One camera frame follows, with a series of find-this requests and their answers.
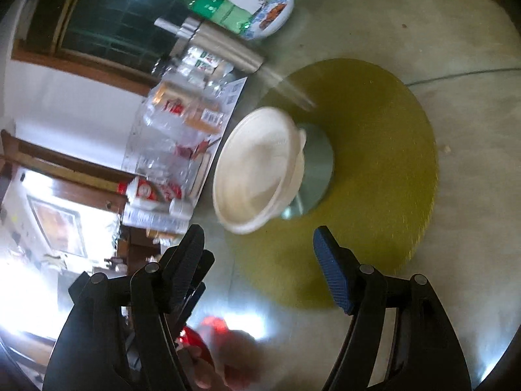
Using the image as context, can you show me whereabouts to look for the framed wall picture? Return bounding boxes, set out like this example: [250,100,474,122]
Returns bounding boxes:
[26,195,89,258]

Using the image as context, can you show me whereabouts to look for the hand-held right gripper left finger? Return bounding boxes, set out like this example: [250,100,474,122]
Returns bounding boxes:
[43,224,205,391]

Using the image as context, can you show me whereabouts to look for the white medicine bottle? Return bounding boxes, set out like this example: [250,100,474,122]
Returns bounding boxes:
[194,51,229,75]

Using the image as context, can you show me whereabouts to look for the dark barred window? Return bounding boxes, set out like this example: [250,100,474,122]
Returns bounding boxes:
[11,0,213,87]

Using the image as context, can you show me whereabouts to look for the white paper roll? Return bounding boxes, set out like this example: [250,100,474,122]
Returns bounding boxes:
[153,17,185,36]

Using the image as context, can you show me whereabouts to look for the ribbed cream plastic bowl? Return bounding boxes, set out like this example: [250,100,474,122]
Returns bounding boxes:
[212,106,307,236]

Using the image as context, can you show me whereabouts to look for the steel thermos flask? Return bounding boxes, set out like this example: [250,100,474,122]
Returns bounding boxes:
[178,18,265,75]

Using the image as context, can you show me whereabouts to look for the brown book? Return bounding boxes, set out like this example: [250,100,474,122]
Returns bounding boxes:
[190,138,223,209]

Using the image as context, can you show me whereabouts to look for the amber liquor bottle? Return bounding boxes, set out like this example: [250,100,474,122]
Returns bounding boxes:
[148,81,227,136]

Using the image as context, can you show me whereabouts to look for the blue white ceramic bowl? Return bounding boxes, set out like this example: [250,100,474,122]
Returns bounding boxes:
[240,0,295,42]

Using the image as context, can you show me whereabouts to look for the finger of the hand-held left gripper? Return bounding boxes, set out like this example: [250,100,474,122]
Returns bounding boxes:
[174,282,207,337]
[190,249,216,295]

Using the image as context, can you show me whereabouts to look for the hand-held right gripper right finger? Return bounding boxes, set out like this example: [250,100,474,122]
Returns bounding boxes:
[312,225,473,391]

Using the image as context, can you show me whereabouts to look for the red plastic plate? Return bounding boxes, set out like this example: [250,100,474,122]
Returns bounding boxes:
[178,315,229,360]

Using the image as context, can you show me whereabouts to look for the green soda bottle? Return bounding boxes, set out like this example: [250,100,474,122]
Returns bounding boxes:
[170,0,256,36]

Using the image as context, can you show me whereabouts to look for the white liquor bottle red label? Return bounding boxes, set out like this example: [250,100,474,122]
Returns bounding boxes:
[118,177,185,209]

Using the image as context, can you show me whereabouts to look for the white printed leaflet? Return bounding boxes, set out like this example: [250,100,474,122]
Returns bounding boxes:
[215,77,248,109]

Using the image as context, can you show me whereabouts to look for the person's left hand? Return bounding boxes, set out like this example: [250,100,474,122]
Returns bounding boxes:
[189,329,266,391]

